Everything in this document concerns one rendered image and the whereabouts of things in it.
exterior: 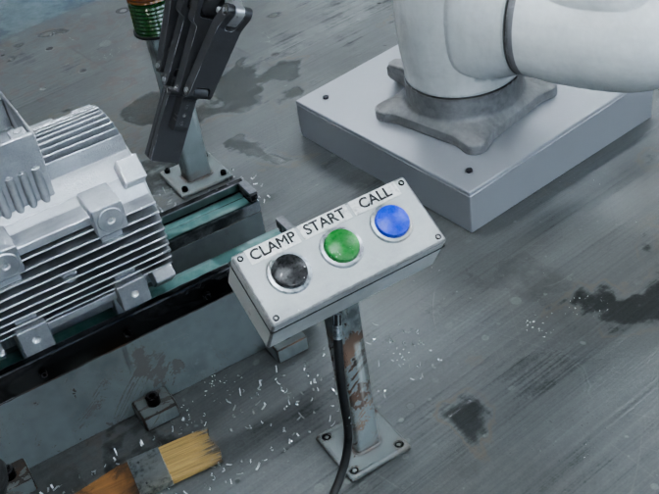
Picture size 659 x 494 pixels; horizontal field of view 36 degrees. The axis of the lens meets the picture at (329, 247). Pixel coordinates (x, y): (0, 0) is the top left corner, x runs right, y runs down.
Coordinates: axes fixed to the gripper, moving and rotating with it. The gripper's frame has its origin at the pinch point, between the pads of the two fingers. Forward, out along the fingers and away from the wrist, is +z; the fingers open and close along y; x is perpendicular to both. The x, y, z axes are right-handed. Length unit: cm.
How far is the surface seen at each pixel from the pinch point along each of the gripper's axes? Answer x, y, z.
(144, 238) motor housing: -0.8, 2.4, 10.8
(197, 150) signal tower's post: 24.2, -34.2, 15.5
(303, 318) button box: 2.7, 24.1, 6.3
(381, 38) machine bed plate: 63, -52, -1
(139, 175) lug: -2.6, 1.5, 4.8
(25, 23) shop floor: 95, -299, 73
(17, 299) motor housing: -12.0, 2.9, 17.3
